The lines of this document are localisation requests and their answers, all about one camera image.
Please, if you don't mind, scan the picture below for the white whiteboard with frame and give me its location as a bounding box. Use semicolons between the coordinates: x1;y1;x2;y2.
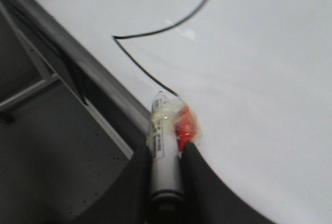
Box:
0;0;332;217

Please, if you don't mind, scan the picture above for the grey whiteboard stand frame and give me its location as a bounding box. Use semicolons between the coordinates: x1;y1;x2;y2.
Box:
0;1;134;162

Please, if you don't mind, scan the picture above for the red round magnet taped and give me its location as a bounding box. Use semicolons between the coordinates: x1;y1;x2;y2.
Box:
174;104;202;152

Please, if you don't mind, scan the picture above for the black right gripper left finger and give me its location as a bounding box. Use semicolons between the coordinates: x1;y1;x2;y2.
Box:
71;145;152;223

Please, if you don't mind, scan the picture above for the white black whiteboard marker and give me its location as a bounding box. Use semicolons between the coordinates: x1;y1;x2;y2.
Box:
146;91;188;204

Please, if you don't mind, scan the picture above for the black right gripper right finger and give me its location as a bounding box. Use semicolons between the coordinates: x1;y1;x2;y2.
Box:
180;143;273;223

